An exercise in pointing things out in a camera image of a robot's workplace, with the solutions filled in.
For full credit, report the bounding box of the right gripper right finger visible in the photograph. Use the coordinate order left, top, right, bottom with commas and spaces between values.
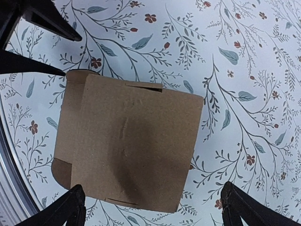
221, 181, 300, 226

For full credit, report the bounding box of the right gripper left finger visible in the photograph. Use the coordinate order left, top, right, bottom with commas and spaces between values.
22, 185, 86, 226

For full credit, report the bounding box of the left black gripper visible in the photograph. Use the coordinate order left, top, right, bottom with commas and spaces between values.
0, 0, 82, 76

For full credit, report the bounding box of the brown cardboard box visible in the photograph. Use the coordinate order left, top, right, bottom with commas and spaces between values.
51, 70, 203, 213

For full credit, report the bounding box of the floral patterned table mat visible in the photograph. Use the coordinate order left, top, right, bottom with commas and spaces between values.
7, 0, 301, 226

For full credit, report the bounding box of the front aluminium rail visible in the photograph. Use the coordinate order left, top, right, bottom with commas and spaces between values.
0, 102, 40, 226

